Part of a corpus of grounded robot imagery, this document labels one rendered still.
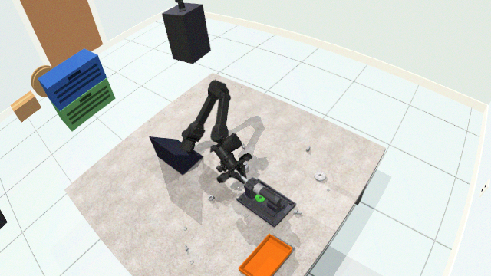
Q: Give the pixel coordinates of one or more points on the orange open tray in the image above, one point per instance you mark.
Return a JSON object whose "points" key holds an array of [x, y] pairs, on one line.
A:
{"points": [[266, 258]]}

